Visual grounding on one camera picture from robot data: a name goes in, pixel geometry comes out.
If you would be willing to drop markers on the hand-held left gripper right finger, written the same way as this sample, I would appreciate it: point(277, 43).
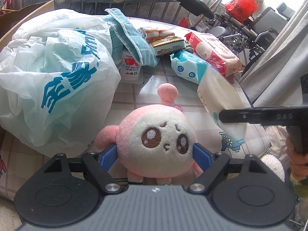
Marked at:
point(201, 154)

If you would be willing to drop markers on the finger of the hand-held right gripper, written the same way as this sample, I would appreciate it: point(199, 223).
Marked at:
point(252, 116)

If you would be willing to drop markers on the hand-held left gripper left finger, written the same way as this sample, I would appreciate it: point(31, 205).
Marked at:
point(108, 157)

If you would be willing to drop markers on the clear plastic noodle packet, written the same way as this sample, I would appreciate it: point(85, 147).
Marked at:
point(221, 93)

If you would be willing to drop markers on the pink white plush toy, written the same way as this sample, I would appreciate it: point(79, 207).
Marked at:
point(156, 137)

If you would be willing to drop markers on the white yogurt cup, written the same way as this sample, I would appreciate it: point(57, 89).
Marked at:
point(130, 67)

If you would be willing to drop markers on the gold snack packet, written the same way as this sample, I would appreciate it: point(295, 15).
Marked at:
point(168, 45)

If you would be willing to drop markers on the brown cardboard box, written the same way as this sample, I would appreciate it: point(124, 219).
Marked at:
point(26, 12)

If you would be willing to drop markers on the person's right forearm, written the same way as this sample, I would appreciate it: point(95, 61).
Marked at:
point(302, 188)

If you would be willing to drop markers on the person's right hand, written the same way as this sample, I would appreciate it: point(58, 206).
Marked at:
point(298, 166)

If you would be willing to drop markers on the white curtain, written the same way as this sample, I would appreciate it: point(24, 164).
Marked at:
point(276, 77)

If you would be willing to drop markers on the white fluffy cloth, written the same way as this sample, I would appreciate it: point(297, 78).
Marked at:
point(273, 167)

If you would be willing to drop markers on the pink wet wipes packet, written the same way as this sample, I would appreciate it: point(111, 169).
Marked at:
point(214, 53)

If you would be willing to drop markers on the blue white wipes packet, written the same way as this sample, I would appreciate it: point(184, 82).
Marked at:
point(187, 67)

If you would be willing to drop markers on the wheelchair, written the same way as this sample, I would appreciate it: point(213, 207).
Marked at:
point(259, 31)

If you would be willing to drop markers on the grey padded seat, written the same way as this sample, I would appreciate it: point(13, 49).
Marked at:
point(219, 31)

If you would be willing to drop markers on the white plastic shopping bag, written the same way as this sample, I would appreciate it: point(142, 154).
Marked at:
point(60, 77)

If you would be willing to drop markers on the large red plastic bag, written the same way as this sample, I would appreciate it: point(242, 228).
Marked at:
point(240, 4)

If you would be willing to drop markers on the small red bag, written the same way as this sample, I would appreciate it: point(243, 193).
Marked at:
point(184, 21)

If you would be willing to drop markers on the black padded armrest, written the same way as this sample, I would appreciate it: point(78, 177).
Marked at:
point(197, 4)

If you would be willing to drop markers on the light blue towel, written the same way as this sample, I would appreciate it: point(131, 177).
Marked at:
point(130, 31)

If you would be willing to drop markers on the orange white striped rolled towel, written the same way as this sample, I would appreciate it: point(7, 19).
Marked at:
point(154, 33)

